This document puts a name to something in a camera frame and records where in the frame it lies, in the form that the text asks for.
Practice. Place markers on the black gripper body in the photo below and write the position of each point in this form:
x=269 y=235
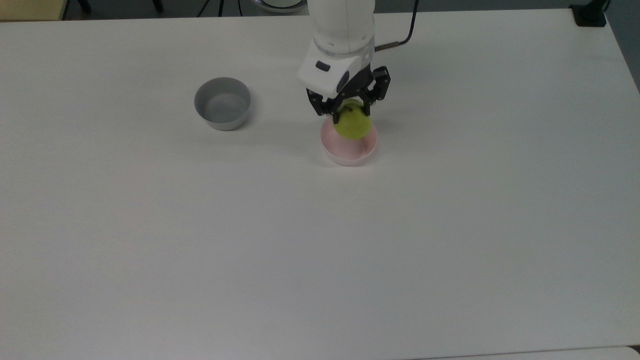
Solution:
x=356 y=86

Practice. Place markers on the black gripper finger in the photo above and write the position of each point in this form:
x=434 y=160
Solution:
x=380 y=82
x=322 y=106

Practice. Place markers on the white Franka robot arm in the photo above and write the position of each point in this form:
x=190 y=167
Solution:
x=340 y=25

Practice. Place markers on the pink plastic bowl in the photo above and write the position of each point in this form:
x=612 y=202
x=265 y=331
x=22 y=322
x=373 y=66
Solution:
x=350 y=152

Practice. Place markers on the grey plastic bowl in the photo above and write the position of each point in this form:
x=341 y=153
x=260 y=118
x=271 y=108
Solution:
x=222 y=107

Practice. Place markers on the round white grey base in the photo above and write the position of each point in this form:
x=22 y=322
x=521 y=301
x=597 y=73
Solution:
x=280 y=6

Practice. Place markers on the black tripod legs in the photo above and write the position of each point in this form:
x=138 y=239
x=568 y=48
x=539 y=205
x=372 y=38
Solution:
x=220 y=7

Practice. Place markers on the black chair leg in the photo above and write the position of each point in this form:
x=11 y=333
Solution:
x=85 y=6
x=157 y=5

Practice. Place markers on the black table clamp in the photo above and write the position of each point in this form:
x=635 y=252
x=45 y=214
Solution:
x=590 y=15

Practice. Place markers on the yellow wooden board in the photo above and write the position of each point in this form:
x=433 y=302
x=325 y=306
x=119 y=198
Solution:
x=30 y=9

